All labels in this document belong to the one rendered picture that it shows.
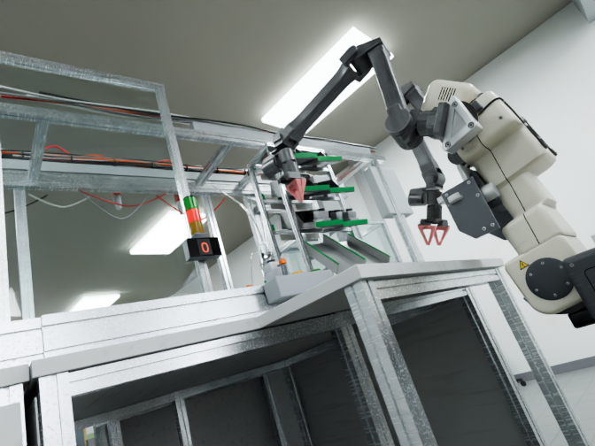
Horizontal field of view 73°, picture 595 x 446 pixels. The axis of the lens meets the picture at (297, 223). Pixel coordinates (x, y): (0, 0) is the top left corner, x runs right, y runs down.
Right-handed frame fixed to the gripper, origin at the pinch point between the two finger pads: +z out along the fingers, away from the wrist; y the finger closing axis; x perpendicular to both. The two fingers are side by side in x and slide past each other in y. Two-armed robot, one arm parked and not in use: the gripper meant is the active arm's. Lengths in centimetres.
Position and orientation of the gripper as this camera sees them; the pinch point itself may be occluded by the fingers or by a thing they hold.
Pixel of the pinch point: (300, 200)
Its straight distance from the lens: 137.0
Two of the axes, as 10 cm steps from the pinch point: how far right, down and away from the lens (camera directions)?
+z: 2.8, 9.0, -3.4
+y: -7.8, 0.1, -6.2
